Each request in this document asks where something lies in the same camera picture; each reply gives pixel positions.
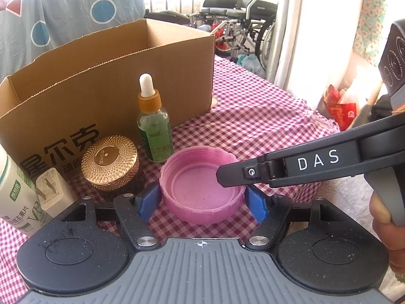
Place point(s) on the black wheelchair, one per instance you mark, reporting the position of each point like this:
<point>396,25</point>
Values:
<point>240,9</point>

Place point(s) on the white pill bottle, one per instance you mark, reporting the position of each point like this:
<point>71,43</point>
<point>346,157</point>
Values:
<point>15,202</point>

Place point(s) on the green dropper bottle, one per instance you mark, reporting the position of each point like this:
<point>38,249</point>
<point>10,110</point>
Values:
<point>155,133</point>

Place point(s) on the pink plastic lid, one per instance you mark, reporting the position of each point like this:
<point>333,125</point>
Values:
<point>196,186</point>

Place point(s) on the blue printed blanket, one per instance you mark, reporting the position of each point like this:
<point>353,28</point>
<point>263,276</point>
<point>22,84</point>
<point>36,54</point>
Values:
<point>63,12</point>

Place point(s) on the red plastic bag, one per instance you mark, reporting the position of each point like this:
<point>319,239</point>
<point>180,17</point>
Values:
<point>221,38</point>

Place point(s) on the black seat cushion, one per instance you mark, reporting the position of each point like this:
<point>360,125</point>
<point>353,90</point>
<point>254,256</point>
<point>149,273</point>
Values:
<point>167,16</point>

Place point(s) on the pale green plastic bag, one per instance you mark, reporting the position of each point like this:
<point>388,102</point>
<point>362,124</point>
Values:
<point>250,65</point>

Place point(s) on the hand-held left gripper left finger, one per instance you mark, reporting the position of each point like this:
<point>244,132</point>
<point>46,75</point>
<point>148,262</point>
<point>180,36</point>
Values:
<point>148,201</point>

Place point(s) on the brown cardboard box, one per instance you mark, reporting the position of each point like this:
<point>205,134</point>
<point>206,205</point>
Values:
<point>95,79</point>

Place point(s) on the red packet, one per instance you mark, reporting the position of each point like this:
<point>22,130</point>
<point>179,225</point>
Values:
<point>338,107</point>

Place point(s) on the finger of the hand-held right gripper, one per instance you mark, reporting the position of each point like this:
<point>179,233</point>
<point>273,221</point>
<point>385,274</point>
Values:
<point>234,174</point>

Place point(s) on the gold lidded jar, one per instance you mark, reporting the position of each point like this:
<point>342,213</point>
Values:
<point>109,158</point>

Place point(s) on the floral curtain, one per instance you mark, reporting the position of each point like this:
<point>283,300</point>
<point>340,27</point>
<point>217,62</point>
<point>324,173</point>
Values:
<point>376,6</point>

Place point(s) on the purple checkered tablecloth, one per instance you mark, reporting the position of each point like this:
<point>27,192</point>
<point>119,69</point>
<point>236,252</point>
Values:
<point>253,117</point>

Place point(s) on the person's right hand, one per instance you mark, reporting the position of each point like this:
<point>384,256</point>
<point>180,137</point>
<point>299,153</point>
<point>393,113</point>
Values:
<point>392,247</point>

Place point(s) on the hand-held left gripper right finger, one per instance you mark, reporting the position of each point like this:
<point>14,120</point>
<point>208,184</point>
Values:
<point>255,204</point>

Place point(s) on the white charger adapter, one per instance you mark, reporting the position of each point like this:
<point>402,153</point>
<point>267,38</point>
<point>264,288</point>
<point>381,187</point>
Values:
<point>52,193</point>

